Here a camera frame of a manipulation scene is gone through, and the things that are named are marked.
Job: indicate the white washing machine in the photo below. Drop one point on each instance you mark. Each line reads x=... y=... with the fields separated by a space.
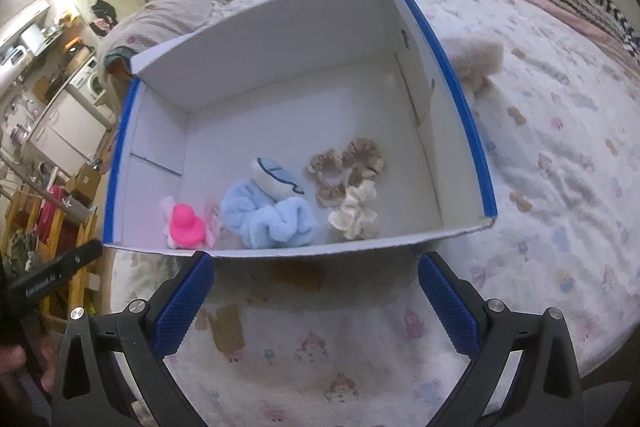
x=90 y=82

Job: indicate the black and white striped cloth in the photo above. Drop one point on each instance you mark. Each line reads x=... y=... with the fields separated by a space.
x=610 y=7

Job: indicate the blue and white cardboard box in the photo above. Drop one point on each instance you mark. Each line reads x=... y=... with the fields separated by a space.
x=300 y=97

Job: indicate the red bag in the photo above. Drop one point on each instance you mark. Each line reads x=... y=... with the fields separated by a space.
x=47 y=217

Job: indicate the person's left hand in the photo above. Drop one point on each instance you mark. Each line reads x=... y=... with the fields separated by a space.
x=12 y=359

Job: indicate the yellow wooden rack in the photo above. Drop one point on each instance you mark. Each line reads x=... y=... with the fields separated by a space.
x=75 y=292

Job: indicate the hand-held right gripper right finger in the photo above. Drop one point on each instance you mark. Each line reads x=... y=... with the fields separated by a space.
x=447 y=307

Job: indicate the cream plush toy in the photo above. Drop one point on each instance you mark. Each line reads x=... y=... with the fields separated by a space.
x=477 y=59

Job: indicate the white water heater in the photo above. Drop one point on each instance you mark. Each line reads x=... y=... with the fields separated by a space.
x=12 y=62

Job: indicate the light blue fluffy scrunchie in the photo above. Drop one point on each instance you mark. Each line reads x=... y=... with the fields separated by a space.
x=280 y=222

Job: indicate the silver range hood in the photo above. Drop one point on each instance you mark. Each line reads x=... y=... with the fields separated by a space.
x=31 y=38

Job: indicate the brown scrunchie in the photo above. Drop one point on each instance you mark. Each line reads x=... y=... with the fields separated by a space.
x=367 y=154

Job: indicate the wooden bed frame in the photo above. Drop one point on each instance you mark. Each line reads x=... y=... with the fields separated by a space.
x=120 y=69

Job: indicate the white kitchen base cabinet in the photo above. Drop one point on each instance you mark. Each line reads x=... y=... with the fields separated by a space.
x=65 y=132

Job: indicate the cream scrunchie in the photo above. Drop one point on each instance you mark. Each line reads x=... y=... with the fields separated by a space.
x=352 y=212

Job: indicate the black hanging garment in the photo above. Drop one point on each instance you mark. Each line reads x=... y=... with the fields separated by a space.
x=104 y=14

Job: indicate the white kitchen wall cabinets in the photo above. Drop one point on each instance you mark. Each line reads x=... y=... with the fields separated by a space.
x=22 y=19

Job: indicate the brown cardboard box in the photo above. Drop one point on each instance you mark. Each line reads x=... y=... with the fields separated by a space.
x=85 y=182

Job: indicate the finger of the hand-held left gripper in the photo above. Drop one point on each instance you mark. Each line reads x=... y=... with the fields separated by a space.
x=82 y=257

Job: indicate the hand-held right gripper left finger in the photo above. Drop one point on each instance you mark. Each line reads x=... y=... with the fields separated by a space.
x=182 y=307

